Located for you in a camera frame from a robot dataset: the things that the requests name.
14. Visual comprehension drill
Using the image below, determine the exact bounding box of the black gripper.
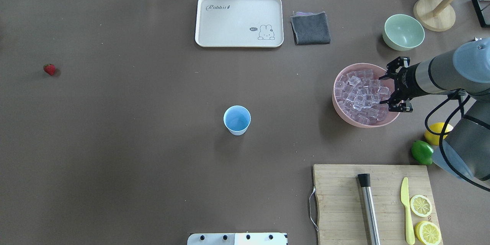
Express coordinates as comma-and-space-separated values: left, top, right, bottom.
380, 56, 418, 113

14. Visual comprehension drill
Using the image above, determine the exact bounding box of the red strawberry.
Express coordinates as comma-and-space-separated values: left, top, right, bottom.
43, 64, 56, 76

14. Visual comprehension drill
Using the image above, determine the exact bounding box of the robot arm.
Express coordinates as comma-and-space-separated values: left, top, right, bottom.
381, 38, 490, 191

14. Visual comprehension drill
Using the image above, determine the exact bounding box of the pink bowl of ice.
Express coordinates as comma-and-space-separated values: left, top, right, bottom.
332, 62, 399, 128

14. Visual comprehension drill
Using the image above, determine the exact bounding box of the blue plastic cup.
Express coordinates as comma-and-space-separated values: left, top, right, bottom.
223, 105, 252, 136

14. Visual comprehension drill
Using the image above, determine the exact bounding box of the green ceramic bowl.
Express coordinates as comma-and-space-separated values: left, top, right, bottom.
382, 14, 425, 51

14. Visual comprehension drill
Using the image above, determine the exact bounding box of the whole yellow lemon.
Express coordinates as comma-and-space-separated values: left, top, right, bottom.
424, 122, 444, 146

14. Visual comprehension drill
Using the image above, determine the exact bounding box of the green lime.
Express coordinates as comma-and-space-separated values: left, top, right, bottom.
411, 140, 434, 165

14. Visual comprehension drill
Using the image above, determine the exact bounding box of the wooden stand with base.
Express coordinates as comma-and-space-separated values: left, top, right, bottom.
413, 0, 456, 32

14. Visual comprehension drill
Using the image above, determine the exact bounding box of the steel muddler black tip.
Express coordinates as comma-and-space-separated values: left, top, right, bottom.
357, 173, 381, 245

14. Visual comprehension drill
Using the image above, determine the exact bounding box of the grey folded cloth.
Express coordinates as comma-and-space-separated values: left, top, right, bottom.
289, 11, 331, 46

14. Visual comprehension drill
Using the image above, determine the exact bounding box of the lemon half upper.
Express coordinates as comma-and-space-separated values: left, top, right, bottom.
409, 194, 433, 217

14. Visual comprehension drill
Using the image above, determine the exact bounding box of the lemon half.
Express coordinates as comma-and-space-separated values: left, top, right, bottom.
409, 194, 433, 217
414, 221, 442, 245

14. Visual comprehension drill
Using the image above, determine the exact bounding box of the bamboo cutting board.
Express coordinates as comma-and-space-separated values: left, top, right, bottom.
313, 164, 435, 245

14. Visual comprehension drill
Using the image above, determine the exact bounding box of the lemon half lower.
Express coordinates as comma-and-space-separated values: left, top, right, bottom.
414, 221, 442, 245

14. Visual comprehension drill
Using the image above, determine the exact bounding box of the yellow plastic knife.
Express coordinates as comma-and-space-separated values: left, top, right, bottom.
400, 177, 415, 245

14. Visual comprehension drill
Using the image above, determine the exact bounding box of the cream rabbit tray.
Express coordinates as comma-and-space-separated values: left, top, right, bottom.
194, 0, 284, 48

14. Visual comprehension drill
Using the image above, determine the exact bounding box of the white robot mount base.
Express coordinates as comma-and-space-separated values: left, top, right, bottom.
187, 232, 288, 245

